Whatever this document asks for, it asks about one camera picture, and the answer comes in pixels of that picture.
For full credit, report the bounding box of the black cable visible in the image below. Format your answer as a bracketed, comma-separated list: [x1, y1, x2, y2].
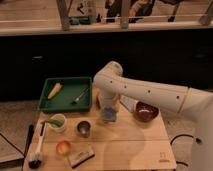
[170, 134, 196, 168]

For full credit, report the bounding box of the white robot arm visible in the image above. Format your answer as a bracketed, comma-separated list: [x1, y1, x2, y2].
[93, 61, 213, 171]

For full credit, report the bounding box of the yellow corn cob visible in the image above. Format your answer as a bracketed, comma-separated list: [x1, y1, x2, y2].
[48, 83, 62, 99]

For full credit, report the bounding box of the green plastic cup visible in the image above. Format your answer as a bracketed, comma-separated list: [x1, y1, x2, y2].
[99, 110, 104, 123]

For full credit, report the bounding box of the dark red bowl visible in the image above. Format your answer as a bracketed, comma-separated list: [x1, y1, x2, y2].
[134, 102, 159, 122]

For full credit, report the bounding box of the white mug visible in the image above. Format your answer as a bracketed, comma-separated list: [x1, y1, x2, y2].
[49, 114, 67, 133]

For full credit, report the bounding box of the wooden block eraser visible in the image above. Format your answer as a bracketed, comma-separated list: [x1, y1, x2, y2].
[68, 146, 95, 168]

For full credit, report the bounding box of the metal spoon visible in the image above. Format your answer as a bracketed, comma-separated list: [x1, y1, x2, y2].
[72, 88, 89, 104]

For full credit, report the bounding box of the orange peach toy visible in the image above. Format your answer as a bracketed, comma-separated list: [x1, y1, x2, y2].
[56, 140, 71, 156]

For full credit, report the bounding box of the metal cup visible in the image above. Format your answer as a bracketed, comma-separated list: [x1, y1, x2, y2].
[77, 121, 91, 138]

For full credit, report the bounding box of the green vegetable toy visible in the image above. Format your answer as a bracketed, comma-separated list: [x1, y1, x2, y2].
[41, 119, 63, 127]

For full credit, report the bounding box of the green plastic tray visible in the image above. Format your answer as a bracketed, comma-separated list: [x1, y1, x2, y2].
[38, 77, 92, 113]

